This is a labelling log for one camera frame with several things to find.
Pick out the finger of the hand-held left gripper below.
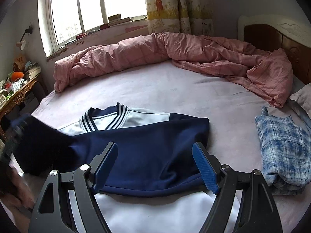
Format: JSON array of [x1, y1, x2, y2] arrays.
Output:
[[12, 115, 33, 136]]

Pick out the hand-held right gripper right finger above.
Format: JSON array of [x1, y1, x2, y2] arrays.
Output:
[[192, 141, 283, 233]]

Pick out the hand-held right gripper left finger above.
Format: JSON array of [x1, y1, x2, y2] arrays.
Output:
[[28, 142, 119, 233]]

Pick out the white and navy varsity jacket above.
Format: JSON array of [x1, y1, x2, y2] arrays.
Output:
[[24, 102, 241, 233]]

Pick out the person's left hand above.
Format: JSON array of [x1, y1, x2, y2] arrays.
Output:
[[10, 171, 34, 210]]

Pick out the carved wooden desk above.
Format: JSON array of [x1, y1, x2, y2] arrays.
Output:
[[0, 74, 49, 136]]

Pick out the stack of books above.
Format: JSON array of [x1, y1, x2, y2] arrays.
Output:
[[24, 62, 42, 80]]

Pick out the brown box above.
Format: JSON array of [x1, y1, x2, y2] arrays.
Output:
[[13, 56, 26, 72]]

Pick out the blue plaid shirt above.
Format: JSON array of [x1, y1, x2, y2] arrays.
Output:
[[255, 106, 311, 196]]

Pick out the bed with mauve sheet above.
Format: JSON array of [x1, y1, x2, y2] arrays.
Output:
[[0, 61, 311, 233]]

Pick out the pink duvet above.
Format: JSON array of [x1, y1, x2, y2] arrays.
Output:
[[53, 32, 294, 108]]

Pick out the pale pink pillow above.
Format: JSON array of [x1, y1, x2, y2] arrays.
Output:
[[289, 83, 311, 124]]

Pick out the white framed window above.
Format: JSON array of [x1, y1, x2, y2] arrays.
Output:
[[38, 0, 149, 56]]

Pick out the books on windowsill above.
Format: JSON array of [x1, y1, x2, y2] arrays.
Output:
[[100, 13, 133, 28]]

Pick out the wooden headboard with white trim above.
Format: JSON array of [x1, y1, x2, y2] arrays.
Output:
[[237, 15, 311, 83]]

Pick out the tree print curtain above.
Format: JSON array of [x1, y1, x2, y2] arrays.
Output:
[[146, 0, 215, 37]]

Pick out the wall lamp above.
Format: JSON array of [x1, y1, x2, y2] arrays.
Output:
[[16, 25, 33, 51]]

